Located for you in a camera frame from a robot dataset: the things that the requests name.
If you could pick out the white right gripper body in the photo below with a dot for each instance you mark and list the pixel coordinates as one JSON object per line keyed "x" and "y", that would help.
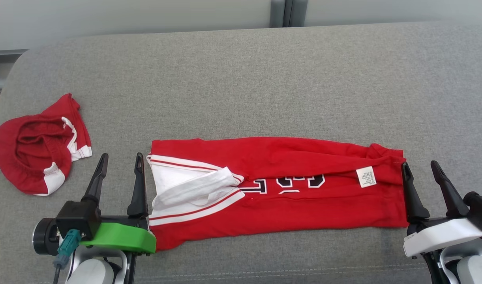
{"x": 442, "y": 234}

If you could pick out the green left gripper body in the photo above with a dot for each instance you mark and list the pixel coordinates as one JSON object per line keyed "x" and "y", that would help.
{"x": 122, "y": 236}

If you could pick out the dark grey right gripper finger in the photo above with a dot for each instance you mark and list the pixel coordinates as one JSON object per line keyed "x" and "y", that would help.
{"x": 454, "y": 197}
{"x": 415, "y": 201}

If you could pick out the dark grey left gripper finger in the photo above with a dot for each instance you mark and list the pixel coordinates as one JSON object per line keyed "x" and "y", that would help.
{"x": 138, "y": 189}
{"x": 95, "y": 181}

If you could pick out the red Bulls 23 jersey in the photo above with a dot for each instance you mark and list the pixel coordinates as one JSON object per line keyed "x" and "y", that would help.
{"x": 304, "y": 205}

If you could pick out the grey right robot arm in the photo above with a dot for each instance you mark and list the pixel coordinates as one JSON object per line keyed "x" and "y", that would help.
{"x": 473, "y": 270}

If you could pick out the red shorts with white trim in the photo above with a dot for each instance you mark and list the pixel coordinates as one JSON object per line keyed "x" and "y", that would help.
{"x": 27, "y": 157}

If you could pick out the grey fabric sofa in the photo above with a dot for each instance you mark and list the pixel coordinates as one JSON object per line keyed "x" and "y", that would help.
{"x": 244, "y": 79}

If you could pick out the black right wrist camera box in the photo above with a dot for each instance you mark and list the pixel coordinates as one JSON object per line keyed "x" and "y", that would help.
{"x": 481, "y": 209}

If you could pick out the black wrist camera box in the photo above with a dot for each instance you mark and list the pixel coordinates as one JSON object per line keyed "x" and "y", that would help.
{"x": 77, "y": 217}
{"x": 481, "y": 209}

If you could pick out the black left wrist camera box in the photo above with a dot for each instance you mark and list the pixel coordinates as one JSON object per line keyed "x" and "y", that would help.
{"x": 77, "y": 217}

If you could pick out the grey partition post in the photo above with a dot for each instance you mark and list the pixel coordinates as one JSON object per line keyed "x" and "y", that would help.
{"x": 288, "y": 14}

